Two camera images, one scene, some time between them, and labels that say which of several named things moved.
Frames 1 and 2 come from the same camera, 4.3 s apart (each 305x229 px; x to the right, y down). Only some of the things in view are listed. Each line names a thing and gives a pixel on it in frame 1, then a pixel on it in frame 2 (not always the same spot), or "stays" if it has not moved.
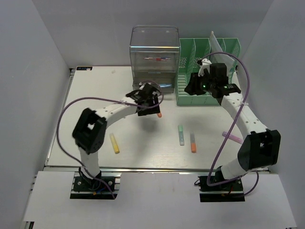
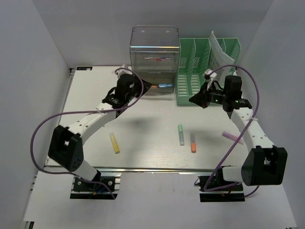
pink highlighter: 233,138 stays
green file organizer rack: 190,51 stays
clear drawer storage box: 154,55 stays
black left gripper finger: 156,101 -> 136,79
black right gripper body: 206,84 -> 217,97
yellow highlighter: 115,145 stays
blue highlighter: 162,85 stays
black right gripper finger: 193,87 -> 200,98
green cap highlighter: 181,134 stays
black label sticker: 84,68 stays
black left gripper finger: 145,111 -> 147,86
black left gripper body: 150,102 -> 137,90
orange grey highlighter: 193,141 stays
